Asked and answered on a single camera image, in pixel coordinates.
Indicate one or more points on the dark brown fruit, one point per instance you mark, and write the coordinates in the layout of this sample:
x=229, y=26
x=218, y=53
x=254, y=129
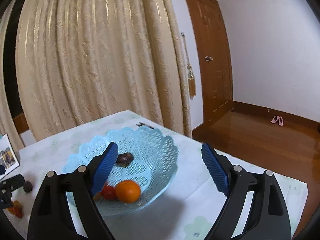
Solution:
x=124, y=160
x=27, y=187

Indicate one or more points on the light blue lattice basket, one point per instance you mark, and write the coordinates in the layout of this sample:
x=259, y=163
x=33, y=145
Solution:
x=153, y=168

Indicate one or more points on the pink slippers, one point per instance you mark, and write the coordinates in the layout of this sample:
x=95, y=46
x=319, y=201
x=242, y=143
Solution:
x=277, y=120

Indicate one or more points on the beige curtain left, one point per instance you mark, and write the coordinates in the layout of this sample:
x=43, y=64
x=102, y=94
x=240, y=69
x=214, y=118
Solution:
x=7, y=124

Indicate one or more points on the brown wooden door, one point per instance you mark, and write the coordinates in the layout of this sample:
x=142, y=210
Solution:
x=214, y=58

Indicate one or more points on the red cherry tomato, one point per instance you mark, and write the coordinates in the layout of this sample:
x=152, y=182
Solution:
x=108, y=193
x=18, y=211

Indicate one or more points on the beige curtain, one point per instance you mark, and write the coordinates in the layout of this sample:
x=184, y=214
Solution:
x=7, y=124
x=81, y=60

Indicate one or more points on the beige curtain right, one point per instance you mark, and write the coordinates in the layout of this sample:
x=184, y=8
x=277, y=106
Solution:
x=81, y=60

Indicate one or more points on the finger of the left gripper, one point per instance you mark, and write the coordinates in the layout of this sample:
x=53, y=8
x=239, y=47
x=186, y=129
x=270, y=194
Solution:
x=13, y=183

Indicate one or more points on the photo collage calendar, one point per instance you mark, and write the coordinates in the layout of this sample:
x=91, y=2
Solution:
x=8, y=159

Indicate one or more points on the large yellow-orange fruit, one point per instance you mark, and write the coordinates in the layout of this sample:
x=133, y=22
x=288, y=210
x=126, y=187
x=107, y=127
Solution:
x=14, y=203

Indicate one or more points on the beige curtain tassel tieback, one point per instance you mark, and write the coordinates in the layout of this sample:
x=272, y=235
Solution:
x=191, y=77

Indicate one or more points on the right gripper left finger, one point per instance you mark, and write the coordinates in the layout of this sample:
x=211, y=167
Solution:
x=51, y=217

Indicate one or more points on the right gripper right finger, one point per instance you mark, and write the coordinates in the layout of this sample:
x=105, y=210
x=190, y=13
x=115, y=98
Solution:
x=254, y=208

